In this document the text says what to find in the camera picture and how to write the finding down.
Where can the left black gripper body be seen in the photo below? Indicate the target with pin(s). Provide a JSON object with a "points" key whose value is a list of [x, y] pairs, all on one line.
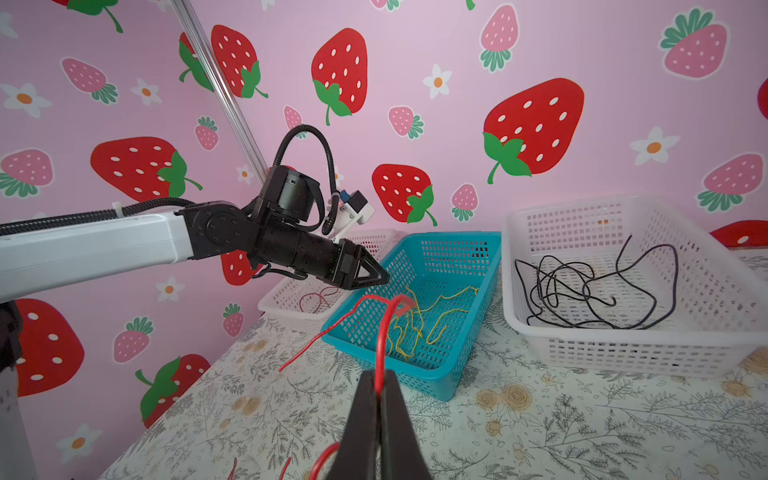
{"points": [[299, 255]]}

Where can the right white plastic basket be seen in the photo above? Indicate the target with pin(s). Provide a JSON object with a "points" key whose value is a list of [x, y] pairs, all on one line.
{"points": [[628, 283]]}

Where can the left white plastic basket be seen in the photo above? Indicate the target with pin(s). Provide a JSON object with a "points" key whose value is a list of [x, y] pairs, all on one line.
{"points": [[306, 305]]}

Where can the teal plastic basket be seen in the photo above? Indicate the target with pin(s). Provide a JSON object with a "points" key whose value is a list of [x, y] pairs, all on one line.
{"points": [[451, 278]]}

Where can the left corner aluminium post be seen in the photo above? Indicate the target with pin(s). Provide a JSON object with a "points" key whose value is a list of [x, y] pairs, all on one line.
{"points": [[200, 42]]}

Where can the white plastic basket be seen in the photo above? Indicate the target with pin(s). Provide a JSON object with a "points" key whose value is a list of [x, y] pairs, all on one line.
{"points": [[628, 283], [306, 305]]}

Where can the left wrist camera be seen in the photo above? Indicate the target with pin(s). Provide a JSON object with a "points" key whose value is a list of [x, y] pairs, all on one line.
{"points": [[353, 209]]}

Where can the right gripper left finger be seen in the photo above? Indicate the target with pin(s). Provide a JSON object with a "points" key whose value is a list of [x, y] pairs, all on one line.
{"points": [[358, 448]]}

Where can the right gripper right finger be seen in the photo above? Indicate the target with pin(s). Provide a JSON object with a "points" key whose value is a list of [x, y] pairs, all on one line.
{"points": [[401, 457]]}

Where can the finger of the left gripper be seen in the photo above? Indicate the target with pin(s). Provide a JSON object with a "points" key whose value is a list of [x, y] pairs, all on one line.
{"points": [[357, 269]]}

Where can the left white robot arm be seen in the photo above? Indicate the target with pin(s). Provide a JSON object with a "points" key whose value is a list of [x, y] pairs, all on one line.
{"points": [[284, 230]]}

